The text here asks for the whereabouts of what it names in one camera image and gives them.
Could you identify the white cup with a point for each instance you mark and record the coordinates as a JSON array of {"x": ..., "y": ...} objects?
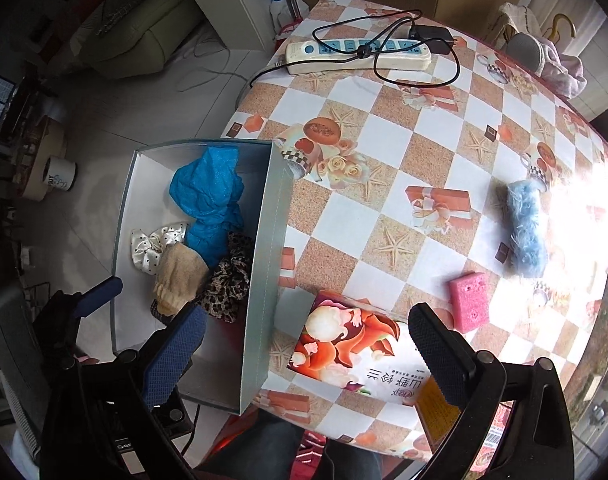
[{"x": 59, "y": 175}]

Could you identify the red and yellow carton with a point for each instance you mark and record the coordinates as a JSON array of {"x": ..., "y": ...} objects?
[{"x": 434, "y": 407}]

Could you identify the black power adapter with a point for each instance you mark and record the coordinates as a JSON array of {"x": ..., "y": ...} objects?
[{"x": 434, "y": 37}]

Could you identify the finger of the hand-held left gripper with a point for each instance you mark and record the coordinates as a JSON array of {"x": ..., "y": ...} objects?
[
  {"x": 176, "y": 417},
  {"x": 104, "y": 292}
]

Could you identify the grey cardboard box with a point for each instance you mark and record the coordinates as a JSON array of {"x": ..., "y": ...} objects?
[{"x": 269, "y": 260}]

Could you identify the floral tissue box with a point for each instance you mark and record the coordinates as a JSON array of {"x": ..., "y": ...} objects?
[{"x": 354, "y": 355}]

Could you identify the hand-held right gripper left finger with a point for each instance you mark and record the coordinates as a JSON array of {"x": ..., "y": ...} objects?
[{"x": 176, "y": 355}]

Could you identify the beige cloth on chair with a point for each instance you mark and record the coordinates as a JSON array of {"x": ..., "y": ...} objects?
[{"x": 516, "y": 17}]

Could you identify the white bottle with blue cap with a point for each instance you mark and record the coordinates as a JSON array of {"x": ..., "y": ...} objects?
[{"x": 279, "y": 7}]

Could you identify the grey mesh chair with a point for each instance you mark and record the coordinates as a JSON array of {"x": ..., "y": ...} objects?
[{"x": 14, "y": 390}]

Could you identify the light blue fluffy cloth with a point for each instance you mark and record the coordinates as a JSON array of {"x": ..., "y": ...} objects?
[{"x": 526, "y": 232}]

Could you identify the pink towel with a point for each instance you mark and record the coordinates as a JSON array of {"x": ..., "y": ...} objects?
[{"x": 564, "y": 67}]

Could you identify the pink sponge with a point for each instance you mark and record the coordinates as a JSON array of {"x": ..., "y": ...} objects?
[{"x": 466, "y": 302}]

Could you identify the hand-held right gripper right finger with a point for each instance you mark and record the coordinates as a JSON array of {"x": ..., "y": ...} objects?
[{"x": 436, "y": 350}]

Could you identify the grey round cushion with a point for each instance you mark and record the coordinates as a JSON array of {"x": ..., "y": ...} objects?
[{"x": 524, "y": 50}]

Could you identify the beige sock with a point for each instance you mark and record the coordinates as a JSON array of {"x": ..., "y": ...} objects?
[{"x": 179, "y": 277}]

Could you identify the beige sofa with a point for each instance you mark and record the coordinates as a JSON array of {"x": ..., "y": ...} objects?
[{"x": 139, "y": 30}]

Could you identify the leopard print sock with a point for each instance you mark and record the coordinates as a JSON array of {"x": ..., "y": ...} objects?
[{"x": 229, "y": 280}]

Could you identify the white power strip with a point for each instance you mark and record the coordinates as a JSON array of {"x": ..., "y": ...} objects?
[{"x": 334, "y": 55}]

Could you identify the yellow hook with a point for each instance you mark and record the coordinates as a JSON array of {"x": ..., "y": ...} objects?
[{"x": 561, "y": 21}]

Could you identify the white polka dot scrunchie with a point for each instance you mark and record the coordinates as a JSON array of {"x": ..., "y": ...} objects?
[{"x": 151, "y": 247}]

